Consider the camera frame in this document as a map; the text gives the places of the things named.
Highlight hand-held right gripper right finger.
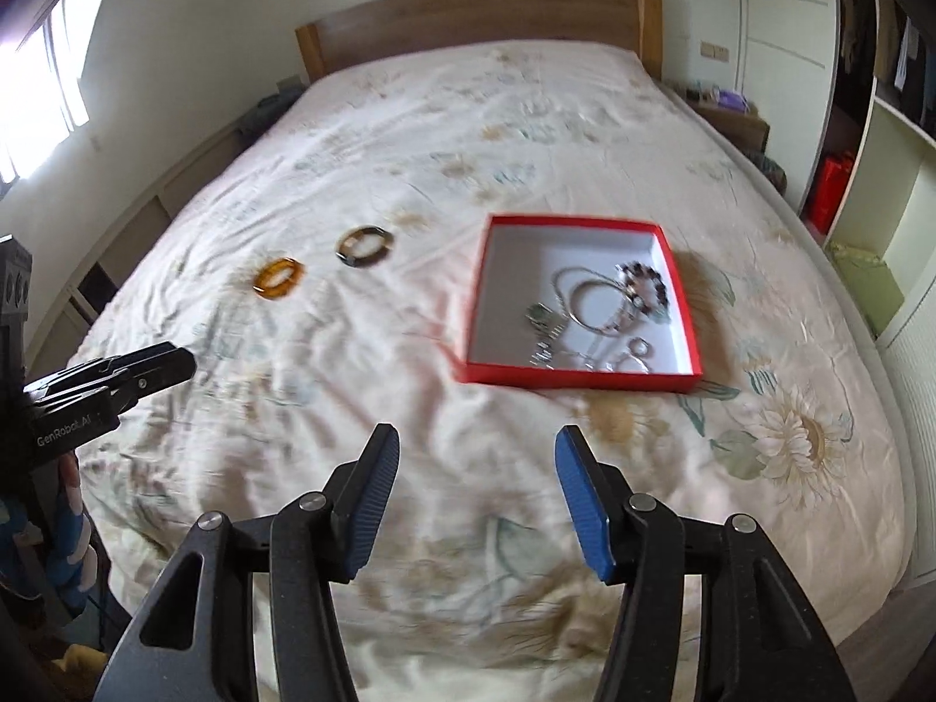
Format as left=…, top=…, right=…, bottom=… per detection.
left=554, top=425, right=858, bottom=702

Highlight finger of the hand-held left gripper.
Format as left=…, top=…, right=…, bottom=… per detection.
left=25, top=342, right=197, bottom=411

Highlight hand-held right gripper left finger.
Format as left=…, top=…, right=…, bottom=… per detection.
left=94, top=422, right=401, bottom=702

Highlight red cardboard box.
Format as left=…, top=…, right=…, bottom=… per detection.
left=453, top=214, right=704, bottom=394

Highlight silver ornament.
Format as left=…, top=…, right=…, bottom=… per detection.
left=522, top=303, right=560, bottom=338

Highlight plain silver bangle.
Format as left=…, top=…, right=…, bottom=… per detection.
left=569, top=279, right=636, bottom=332

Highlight silver chain necklace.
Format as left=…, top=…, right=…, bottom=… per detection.
left=550, top=267, right=622, bottom=370

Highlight beaded bracelet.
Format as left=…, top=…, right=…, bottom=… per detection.
left=615, top=261, right=672, bottom=324

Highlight person's left hand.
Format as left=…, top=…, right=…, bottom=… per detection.
left=44, top=453, right=98, bottom=617

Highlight amber bangle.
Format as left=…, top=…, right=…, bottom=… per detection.
left=252, top=257, right=307, bottom=306

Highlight low wooden cabinet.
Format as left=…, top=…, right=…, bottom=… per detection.
left=22, top=124, right=242, bottom=374

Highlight dark green bangle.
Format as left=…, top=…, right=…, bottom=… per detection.
left=335, top=225, right=396, bottom=269

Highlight dark bag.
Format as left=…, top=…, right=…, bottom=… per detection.
left=238, top=84, right=304, bottom=140

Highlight window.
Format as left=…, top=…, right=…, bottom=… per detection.
left=0, top=0, right=104, bottom=184

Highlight green cloth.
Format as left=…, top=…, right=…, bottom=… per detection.
left=826, top=241, right=906, bottom=338

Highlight red bag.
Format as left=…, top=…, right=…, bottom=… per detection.
left=804, top=152, right=856, bottom=235

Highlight wooden nightstand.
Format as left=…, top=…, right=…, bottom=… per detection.
left=687, top=84, right=770, bottom=154

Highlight wooden headboard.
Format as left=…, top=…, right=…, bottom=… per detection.
left=294, top=0, right=663, bottom=85

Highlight white wardrobe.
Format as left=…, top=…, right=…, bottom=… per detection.
left=735, top=0, right=936, bottom=586

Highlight hanging clothes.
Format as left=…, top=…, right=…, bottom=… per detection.
left=834, top=0, right=936, bottom=133

